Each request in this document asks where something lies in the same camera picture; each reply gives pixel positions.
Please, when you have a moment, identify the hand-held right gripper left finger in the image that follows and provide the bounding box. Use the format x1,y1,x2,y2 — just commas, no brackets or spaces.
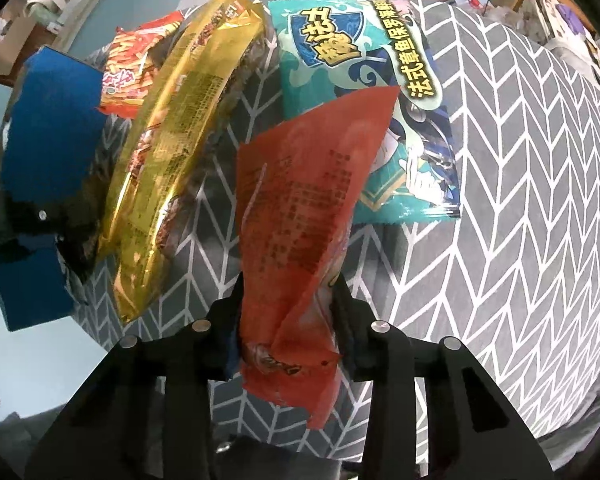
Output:
25,275,246,480

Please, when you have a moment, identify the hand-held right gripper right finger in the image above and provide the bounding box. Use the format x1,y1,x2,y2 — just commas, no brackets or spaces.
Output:
330,277,556,480

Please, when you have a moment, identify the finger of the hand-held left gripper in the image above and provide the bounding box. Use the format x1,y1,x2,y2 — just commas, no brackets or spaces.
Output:
2,195,71,249

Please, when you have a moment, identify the black green snack packet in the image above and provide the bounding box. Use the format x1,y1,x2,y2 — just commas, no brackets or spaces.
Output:
54,175,112,307

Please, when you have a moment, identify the blue cardboard box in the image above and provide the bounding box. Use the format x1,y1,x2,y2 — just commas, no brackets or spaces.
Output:
0,45,109,333

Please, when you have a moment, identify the red translucent snack packet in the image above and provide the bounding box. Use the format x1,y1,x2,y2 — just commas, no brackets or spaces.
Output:
235,85,402,431

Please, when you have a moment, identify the red yellow snack packet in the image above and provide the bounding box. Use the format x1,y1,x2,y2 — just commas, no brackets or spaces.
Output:
99,10,187,121

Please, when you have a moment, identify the long gold snack packet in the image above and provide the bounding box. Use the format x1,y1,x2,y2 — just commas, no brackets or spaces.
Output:
100,0,283,324

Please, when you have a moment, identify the teal snack packet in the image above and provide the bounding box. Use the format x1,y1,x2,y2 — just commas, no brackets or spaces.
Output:
267,0,464,227

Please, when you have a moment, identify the open brown cardboard box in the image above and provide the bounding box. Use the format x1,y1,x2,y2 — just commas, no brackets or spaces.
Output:
0,10,37,81

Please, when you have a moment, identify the floral pillow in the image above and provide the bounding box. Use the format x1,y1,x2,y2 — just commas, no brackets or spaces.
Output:
521,0,600,66

